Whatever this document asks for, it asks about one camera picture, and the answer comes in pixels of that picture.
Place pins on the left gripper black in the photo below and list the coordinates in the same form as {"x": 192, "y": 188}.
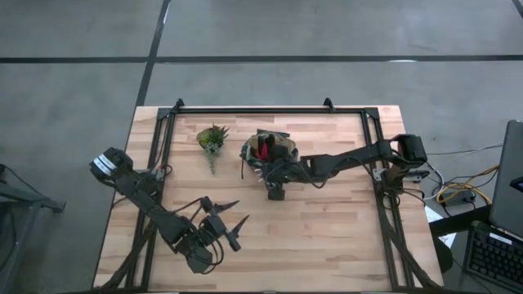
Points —
{"x": 216, "y": 226}

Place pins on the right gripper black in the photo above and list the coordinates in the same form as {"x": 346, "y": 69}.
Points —
{"x": 290, "y": 171}

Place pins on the black red gardening glove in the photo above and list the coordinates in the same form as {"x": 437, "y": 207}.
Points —
{"x": 265, "y": 152}

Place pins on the beige green gardening bag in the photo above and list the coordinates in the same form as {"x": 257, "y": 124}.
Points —
{"x": 291, "y": 143}

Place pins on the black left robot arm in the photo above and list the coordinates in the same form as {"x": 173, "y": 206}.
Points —
{"x": 143, "y": 196}

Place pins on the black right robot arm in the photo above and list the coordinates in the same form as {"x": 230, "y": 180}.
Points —
{"x": 347, "y": 157}

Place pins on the potted succulent plant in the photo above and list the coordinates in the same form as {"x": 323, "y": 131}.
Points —
{"x": 213, "y": 139}

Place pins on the white paper sheet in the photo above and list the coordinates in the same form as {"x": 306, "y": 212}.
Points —
{"x": 432, "y": 214}

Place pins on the grey power adapter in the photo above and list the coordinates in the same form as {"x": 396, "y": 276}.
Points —
{"x": 459, "y": 198}

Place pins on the grey metal stand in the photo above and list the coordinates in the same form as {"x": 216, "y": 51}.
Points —
{"x": 24, "y": 200}

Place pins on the grey laptop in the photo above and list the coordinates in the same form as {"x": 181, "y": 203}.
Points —
{"x": 508, "y": 183}

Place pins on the black keyboard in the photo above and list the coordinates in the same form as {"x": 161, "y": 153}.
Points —
{"x": 494, "y": 257}

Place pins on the black aluminium table frame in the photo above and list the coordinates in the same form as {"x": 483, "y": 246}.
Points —
{"x": 265, "y": 110}

